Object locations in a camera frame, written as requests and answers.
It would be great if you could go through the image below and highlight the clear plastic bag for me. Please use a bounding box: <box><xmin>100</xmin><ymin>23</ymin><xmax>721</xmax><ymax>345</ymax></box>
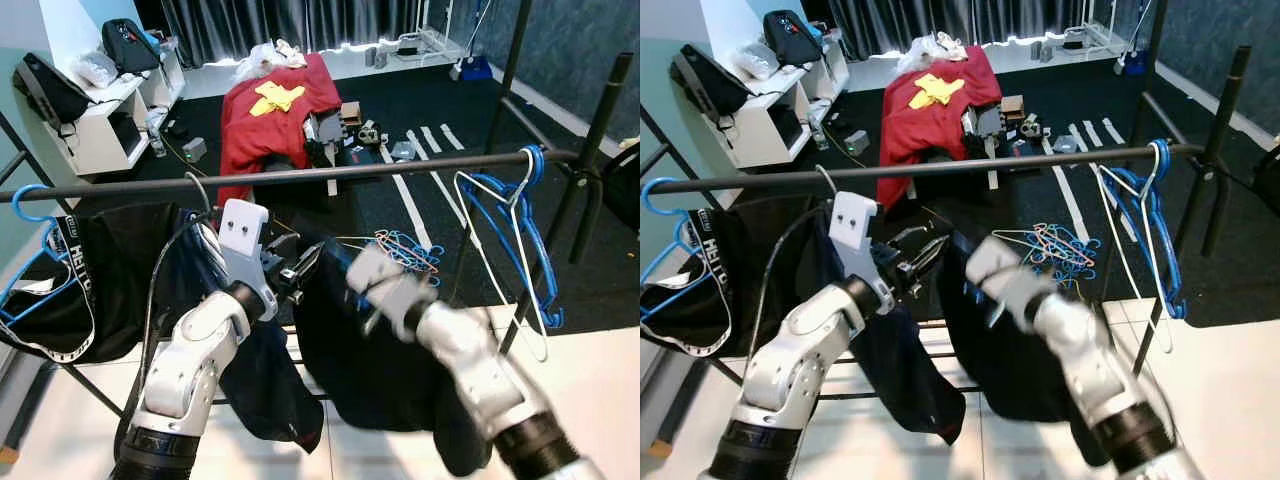
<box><xmin>72</xmin><ymin>50</ymin><xmax>121</xmax><ymax>89</ymax></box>
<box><xmin>732</xmin><ymin>42</ymin><xmax>783</xmax><ymax>81</ymax></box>

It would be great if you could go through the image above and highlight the navy knit sweater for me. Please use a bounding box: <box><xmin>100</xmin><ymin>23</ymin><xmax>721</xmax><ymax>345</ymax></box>
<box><xmin>293</xmin><ymin>233</ymin><xmax>493</xmax><ymax>478</ymax></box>
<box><xmin>935</xmin><ymin>230</ymin><xmax>1111</xmax><ymax>466</ymax></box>

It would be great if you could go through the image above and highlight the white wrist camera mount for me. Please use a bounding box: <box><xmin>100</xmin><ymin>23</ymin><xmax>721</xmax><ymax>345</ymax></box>
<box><xmin>965</xmin><ymin>235</ymin><xmax>1056</xmax><ymax>331</ymax></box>
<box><xmin>345</xmin><ymin>243</ymin><xmax>441</xmax><ymax>341</ymax></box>
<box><xmin>218</xmin><ymin>198</ymin><xmax>281</xmax><ymax>323</ymax></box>
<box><xmin>832</xmin><ymin>192</ymin><xmax>898</xmax><ymax>317</ymax></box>

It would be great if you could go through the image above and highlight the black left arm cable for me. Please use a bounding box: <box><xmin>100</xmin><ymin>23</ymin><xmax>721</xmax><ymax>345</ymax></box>
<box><xmin>113</xmin><ymin>213</ymin><xmax>208</xmax><ymax>471</ymax></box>
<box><xmin>745</xmin><ymin>205</ymin><xmax>831</xmax><ymax>401</ymax></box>

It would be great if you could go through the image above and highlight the white shelf unit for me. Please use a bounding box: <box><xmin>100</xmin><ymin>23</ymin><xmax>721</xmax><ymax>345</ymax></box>
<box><xmin>672</xmin><ymin>40</ymin><xmax>851</xmax><ymax>171</ymax></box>
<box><xmin>14</xmin><ymin>45</ymin><xmax>188</xmax><ymax>178</ymax></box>

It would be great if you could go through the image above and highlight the black duffel bag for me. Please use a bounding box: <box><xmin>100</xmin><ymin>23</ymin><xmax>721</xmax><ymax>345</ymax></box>
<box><xmin>1258</xmin><ymin>143</ymin><xmax>1280</xmax><ymax>216</ymax></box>
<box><xmin>603</xmin><ymin>143</ymin><xmax>641</xmax><ymax>233</ymax></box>

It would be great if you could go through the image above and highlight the dark pleated curtain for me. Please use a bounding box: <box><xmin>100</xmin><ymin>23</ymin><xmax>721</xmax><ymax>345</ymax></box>
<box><xmin>825</xmin><ymin>0</ymin><xmax>1086</xmax><ymax>61</ymax></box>
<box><xmin>160</xmin><ymin>0</ymin><xmax>426</xmax><ymax>69</ymax></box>

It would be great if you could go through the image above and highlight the black garment white lettered band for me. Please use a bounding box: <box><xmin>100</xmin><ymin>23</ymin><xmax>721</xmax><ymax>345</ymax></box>
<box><xmin>640</xmin><ymin>195</ymin><xmax>831</xmax><ymax>359</ymax></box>
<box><xmin>0</xmin><ymin>203</ymin><xmax>183</xmax><ymax>363</ymax></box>

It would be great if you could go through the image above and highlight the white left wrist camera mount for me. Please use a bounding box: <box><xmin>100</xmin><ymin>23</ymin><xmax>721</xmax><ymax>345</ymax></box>
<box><xmin>218</xmin><ymin>198</ymin><xmax>281</xmax><ymax>323</ymax></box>
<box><xmin>832</xmin><ymin>192</ymin><xmax>898</xmax><ymax>317</ymax></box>

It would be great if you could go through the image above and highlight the red flag with yellow star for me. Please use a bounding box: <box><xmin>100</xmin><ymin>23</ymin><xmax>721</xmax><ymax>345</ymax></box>
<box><xmin>217</xmin><ymin>52</ymin><xmax>344</xmax><ymax>208</ymax></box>
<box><xmin>877</xmin><ymin>45</ymin><xmax>1004</xmax><ymax>208</ymax></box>

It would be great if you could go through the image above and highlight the flat black bag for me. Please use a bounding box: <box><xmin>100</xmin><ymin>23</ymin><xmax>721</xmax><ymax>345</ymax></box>
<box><xmin>672</xmin><ymin>45</ymin><xmax>753</xmax><ymax>116</ymax></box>
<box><xmin>12</xmin><ymin>52</ymin><xmax>93</xmax><ymax>126</ymax></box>

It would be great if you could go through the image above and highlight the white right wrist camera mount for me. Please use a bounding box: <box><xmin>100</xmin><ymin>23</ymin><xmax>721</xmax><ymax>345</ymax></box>
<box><xmin>345</xmin><ymin>243</ymin><xmax>441</xmax><ymax>341</ymax></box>
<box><xmin>965</xmin><ymin>235</ymin><xmax>1056</xmax><ymax>331</ymax></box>

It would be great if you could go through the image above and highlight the blue plastic hanger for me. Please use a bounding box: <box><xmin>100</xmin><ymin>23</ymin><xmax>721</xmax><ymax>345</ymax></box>
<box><xmin>455</xmin><ymin>143</ymin><xmax>561</xmax><ymax>326</ymax></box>
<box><xmin>0</xmin><ymin>183</ymin><xmax>61</xmax><ymax>326</ymax></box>
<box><xmin>640</xmin><ymin>177</ymin><xmax>703</xmax><ymax>293</ymax></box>
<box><xmin>1095</xmin><ymin>138</ymin><xmax>1184</xmax><ymax>316</ymax></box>
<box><xmin>460</xmin><ymin>148</ymin><xmax>567</xmax><ymax>332</ymax></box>
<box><xmin>1100</xmin><ymin>142</ymin><xmax>1189</xmax><ymax>322</ymax></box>

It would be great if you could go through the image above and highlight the black metal clothes rack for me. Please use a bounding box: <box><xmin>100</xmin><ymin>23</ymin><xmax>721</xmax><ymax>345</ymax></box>
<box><xmin>0</xmin><ymin>0</ymin><xmax>637</xmax><ymax>421</ymax></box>
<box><xmin>640</xmin><ymin>0</ymin><xmax>1253</xmax><ymax>401</ymax></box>

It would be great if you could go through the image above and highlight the black backpack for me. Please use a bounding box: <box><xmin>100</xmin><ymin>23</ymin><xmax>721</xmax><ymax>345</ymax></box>
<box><xmin>100</xmin><ymin>18</ymin><xmax>163</xmax><ymax>74</ymax></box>
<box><xmin>762</xmin><ymin>9</ymin><xmax>826</xmax><ymax>67</ymax></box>

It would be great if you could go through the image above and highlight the white plastic bag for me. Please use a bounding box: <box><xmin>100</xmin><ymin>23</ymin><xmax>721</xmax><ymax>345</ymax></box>
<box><xmin>895</xmin><ymin>30</ymin><xmax>969</xmax><ymax>76</ymax></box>
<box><xmin>233</xmin><ymin>38</ymin><xmax>308</xmax><ymax>83</ymax></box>

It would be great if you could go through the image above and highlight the heap of colourful hangers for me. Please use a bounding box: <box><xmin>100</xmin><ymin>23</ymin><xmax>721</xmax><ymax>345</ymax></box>
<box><xmin>340</xmin><ymin>228</ymin><xmax>446</xmax><ymax>288</ymax></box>
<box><xmin>990</xmin><ymin>222</ymin><xmax>1101</xmax><ymax>286</ymax></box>

